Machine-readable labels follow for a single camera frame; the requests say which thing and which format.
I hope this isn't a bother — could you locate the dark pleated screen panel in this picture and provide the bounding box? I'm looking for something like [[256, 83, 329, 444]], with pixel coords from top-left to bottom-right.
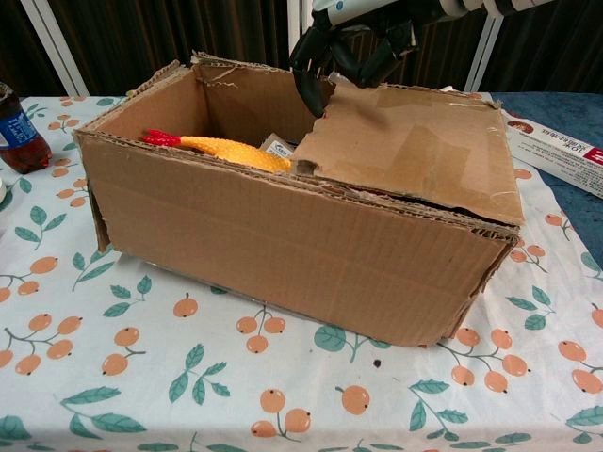
[[464, 0, 603, 95], [21, 0, 302, 98], [0, 0, 89, 98], [286, 0, 503, 94]]

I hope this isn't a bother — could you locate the blue padded table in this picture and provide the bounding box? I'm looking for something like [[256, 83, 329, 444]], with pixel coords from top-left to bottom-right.
[[492, 90, 603, 256]]

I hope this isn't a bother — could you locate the cola bottle with blue cap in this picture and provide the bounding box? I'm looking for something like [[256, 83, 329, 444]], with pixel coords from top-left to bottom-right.
[[0, 80, 55, 175]]

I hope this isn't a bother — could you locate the small labelled brown carton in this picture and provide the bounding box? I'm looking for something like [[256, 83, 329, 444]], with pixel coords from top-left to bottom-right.
[[257, 133, 303, 159]]

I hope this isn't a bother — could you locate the brown cardboard shipping box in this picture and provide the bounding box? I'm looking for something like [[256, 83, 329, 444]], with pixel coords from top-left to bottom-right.
[[73, 50, 527, 350]]

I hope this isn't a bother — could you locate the long cling film box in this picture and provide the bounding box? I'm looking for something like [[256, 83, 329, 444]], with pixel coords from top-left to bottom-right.
[[503, 116, 603, 194]]

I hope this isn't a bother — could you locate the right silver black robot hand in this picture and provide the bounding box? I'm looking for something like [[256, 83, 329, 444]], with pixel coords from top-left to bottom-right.
[[288, 9, 421, 120]]

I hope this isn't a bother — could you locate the floral fruit print tablecloth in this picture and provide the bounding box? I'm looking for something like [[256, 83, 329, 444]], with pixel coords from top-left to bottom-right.
[[0, 92, 603, 452]]

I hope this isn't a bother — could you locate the yellow rubber chicken toy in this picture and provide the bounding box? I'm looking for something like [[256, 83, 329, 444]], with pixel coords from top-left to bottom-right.
[[139, 128, 295, 176]]

